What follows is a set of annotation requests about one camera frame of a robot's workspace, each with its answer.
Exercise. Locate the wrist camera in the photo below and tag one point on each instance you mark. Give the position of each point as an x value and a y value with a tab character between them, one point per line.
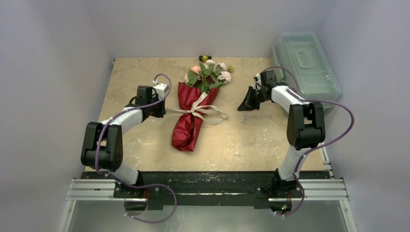
257	81
161	91

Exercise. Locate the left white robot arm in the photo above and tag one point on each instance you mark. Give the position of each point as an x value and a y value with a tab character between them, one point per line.
102	147

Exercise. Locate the peach flower stem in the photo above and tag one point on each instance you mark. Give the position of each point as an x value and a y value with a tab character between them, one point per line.
193	76

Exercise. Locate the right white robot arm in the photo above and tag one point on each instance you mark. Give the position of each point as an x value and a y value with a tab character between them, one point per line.
305	126

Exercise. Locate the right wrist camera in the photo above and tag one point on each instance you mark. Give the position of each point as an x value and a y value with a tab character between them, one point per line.
257	81

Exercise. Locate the white flower stem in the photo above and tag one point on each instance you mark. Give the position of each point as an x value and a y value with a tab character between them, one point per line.
206	75

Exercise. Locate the aluminium rail frame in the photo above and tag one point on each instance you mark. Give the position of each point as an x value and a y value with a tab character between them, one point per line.
210	189

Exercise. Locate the cream ribbon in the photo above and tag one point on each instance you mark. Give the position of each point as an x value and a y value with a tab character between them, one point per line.
207	113

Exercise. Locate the pale pink flower stem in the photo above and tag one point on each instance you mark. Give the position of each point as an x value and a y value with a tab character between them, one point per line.
222	74

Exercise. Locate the dark red wrapping paper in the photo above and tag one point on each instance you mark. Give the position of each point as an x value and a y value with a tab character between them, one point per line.
187	128

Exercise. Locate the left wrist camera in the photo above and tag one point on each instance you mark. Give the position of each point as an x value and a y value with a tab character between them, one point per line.
161	91

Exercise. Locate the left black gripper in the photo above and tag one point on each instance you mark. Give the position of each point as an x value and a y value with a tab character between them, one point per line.
161	111

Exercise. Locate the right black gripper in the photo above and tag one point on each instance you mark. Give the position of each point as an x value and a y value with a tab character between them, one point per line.
256	97

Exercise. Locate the orange black small clip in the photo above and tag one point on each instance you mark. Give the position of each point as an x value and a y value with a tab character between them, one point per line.
204	58

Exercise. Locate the clear plastic storage box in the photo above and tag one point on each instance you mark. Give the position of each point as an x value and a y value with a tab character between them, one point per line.
302	54

